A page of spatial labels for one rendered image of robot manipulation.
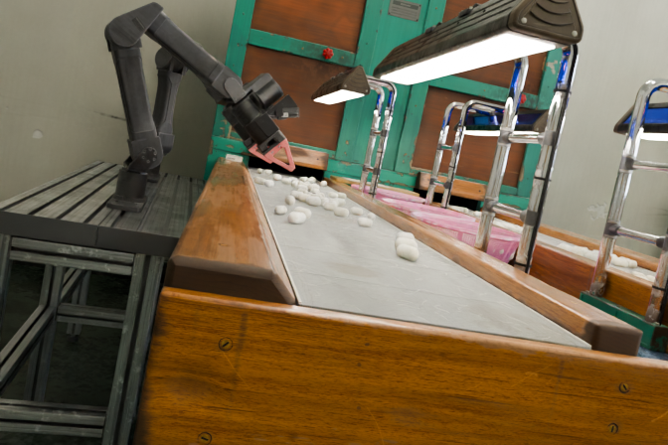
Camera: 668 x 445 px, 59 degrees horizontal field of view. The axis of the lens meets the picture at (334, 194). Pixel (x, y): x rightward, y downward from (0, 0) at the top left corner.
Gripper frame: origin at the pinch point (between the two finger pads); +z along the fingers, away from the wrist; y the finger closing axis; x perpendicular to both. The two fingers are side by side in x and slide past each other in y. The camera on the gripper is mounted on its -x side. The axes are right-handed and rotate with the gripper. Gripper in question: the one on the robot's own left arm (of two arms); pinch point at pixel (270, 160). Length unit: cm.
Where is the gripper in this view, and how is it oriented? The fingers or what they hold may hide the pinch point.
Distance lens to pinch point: 177.7
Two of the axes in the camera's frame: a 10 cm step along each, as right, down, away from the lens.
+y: -1.6, -1.2, 9.8
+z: 6.0, 7.8, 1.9
